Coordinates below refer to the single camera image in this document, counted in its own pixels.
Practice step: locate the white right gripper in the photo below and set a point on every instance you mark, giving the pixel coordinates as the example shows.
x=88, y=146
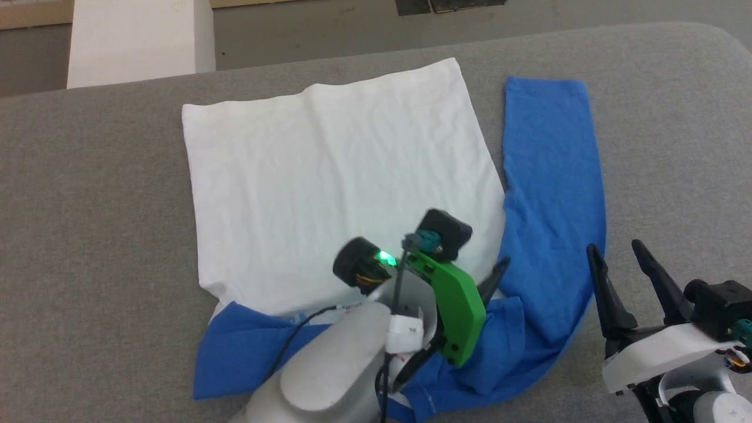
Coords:
x=664, y=352

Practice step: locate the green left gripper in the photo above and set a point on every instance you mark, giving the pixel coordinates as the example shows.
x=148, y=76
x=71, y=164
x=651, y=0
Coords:
x=461, y=311

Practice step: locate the white and blue shirt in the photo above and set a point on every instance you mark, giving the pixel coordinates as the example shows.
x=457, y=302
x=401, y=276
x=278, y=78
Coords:
x=329, y=176

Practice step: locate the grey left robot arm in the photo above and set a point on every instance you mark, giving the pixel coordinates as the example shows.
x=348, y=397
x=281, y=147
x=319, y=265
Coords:
x=341, y=370

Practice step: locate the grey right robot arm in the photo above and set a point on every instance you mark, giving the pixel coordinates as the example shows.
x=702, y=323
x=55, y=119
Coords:
x=705, y=405

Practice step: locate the white tape label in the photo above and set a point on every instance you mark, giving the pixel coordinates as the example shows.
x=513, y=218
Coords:
x=406, y=333

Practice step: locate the dark floor tape patch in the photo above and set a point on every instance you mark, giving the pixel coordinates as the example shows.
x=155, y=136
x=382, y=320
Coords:
x=413, y=7

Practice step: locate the grey fabric sofa seat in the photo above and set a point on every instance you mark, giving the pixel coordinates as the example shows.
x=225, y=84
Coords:
x=88, y=235

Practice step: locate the white box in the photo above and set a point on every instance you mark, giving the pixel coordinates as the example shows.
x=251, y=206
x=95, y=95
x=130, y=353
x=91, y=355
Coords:
x=141, y=41

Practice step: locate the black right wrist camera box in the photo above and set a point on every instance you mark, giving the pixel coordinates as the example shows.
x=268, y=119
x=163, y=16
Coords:
x=722, y=305

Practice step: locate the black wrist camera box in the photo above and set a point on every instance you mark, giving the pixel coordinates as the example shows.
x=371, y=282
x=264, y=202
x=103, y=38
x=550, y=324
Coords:
x=722, y=305
x=446, y=232

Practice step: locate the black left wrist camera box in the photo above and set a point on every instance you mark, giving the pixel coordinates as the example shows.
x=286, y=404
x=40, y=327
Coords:
x=446, y=232

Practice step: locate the taped partition base plate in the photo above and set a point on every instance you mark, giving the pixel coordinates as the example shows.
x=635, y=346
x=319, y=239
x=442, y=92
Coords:
x=467, y=4

